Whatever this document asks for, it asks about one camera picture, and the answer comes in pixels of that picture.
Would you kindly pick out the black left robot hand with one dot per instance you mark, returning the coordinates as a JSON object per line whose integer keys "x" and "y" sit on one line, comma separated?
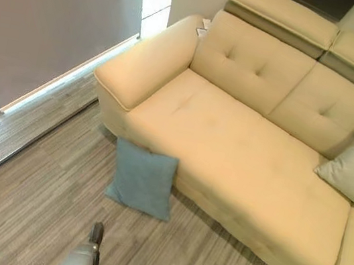
{"x": 97, "y": 233}

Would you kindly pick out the cream yellow sofa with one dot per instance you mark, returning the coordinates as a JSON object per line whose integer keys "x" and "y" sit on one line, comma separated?
{"x": 247, "y": 158}

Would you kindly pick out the cream sofa armrest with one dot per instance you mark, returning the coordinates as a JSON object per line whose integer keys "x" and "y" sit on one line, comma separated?
{"x": 150, "y": 67}

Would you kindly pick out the blue square cushion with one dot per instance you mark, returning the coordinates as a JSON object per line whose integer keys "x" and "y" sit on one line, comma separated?
{"x": 143, "y": 179}

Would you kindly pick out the white paper tag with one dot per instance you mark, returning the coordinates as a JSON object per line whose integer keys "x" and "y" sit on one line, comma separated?
{"x": 203, "y": 30}

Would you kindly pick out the thin grey metal post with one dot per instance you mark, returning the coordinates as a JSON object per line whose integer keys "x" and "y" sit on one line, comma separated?
{"x": 144, "y": 1}

